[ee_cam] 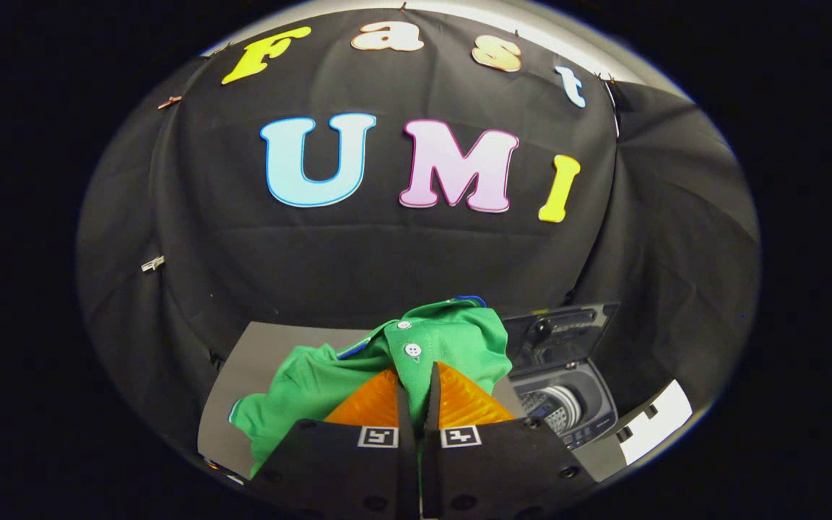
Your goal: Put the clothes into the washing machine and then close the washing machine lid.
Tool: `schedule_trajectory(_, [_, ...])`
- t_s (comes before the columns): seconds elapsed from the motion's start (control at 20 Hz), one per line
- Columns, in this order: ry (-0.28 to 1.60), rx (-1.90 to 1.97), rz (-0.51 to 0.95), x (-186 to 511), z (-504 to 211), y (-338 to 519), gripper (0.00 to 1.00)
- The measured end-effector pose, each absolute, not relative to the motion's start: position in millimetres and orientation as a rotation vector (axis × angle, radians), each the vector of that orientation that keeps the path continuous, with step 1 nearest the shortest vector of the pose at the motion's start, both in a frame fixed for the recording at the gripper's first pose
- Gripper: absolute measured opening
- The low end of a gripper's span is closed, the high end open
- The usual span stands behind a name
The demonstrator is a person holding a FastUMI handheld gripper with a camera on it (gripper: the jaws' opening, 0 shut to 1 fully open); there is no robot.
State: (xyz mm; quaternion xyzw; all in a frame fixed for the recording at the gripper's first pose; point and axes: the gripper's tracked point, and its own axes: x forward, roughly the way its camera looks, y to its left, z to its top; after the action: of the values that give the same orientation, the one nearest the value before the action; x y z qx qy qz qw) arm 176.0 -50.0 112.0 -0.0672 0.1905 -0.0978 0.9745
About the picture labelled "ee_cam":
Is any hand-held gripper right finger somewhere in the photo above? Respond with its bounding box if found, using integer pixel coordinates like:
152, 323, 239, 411
422, 361, 597, 520

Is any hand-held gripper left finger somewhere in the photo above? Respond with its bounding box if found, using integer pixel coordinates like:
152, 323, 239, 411
250, 365, 420, 520

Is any green polo shirt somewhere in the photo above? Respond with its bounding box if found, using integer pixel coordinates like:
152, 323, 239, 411
228, 295, 513, 479

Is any grey washing machine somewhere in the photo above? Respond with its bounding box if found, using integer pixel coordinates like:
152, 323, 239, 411
508, 360, 619, 450

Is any black backdrop cloth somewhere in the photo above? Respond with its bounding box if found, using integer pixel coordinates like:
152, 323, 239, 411
77, 4, 761, 463

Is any white notched board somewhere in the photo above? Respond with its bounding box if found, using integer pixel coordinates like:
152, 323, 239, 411
615, 380, 693, 465

